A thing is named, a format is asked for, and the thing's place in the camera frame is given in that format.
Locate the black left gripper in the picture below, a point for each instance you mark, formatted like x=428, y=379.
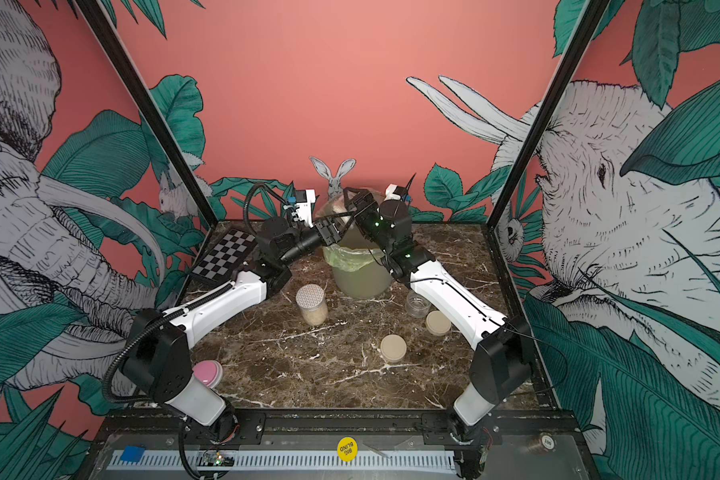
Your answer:
x=326, y=236

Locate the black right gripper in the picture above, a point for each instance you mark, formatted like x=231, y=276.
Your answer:
x=370, y=202

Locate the rice jar with beige lid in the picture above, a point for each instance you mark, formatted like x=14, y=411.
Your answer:
x=416, y=305

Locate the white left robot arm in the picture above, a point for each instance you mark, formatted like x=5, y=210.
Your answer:
x=157, y=363

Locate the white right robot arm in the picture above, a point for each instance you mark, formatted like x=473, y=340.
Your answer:
x=503, y=350

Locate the black white checkerboard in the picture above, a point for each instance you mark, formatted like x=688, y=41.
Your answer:
x=221, y=262

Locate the jar with patterned lid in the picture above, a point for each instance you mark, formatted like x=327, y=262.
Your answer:
x=311, y=302

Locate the white bin with green bag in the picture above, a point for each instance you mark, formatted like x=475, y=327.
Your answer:
x=356, y=266

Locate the pink round button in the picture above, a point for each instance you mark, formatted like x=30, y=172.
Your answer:
x=209, y=372

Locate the yellow round sticker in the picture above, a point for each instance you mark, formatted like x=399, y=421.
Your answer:
x=347, y=449

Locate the small green circuit board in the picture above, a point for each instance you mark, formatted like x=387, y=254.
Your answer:
x=216, y=460

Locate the blue tape piece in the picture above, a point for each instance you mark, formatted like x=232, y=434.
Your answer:
x=132, y=454

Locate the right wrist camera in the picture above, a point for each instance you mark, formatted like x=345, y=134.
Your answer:
x=397, y=193

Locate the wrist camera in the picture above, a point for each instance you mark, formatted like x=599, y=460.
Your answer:
x=397, y=193
x=299, y=206

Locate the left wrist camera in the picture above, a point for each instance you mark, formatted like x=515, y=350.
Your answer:
x=299, y=206

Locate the white slotted cable duct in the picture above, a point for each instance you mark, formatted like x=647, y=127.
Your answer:
x=257, y=460

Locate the copper wire spool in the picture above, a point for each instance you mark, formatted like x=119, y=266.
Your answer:
x=541, y=444

